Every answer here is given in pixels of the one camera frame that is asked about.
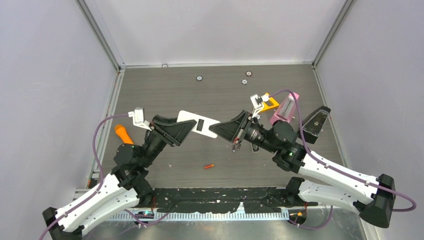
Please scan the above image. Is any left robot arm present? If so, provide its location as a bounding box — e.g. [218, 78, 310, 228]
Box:
[40, 109, 197, 240]

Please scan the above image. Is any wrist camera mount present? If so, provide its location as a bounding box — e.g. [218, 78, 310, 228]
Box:
[128, 107, 151, 131]
[249, 93, 270, 117]

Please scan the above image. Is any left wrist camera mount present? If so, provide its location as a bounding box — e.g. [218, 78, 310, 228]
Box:
[128, 107, 151, 131]

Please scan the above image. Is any orange handle tool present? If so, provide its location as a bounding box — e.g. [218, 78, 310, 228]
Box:
[114, 124, 134, 145]

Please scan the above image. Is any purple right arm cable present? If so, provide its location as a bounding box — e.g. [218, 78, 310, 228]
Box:
[268, 89, 417, 231]

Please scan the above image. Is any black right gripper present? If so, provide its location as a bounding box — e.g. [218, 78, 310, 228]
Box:
[209, 110, 278, 154]

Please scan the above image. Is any white remote control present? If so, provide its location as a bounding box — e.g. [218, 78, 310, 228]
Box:
[177, 110, 220, 139]

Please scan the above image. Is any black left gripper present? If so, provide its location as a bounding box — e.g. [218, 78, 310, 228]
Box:
[141, 114, 198, 167]

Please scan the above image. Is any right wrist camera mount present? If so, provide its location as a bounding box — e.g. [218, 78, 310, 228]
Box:
[249, 93, 270, 117]

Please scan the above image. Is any slim white black remote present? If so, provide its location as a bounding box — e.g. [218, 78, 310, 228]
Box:
[251, 143, 260, 153]

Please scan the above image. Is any pink metronome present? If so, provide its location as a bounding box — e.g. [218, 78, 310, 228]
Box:
[269, 93, 299, 125]

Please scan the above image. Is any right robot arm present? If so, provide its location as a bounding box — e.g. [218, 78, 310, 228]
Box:
[209, 110, 396, 229]

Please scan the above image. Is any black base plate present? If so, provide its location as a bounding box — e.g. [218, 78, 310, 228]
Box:
[150, 187, 318, 214]

